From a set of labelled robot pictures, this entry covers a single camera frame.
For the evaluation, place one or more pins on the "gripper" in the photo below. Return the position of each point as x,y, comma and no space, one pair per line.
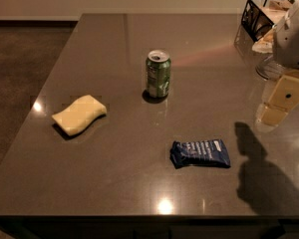
293,40

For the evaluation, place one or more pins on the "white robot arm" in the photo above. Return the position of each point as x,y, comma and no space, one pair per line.
285,46

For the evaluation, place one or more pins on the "blue rxbar blueberry wrapper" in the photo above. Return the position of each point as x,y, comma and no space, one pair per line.
206,153

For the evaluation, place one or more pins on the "clear glass jar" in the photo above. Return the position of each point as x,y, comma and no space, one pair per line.
269,69

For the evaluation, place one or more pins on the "green soda can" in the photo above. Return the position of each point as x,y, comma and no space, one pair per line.
158,65

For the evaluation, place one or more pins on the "yellow sponge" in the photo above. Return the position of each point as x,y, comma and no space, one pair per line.
79,115

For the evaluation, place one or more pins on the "black wire basket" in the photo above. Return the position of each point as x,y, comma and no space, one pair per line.
259,16

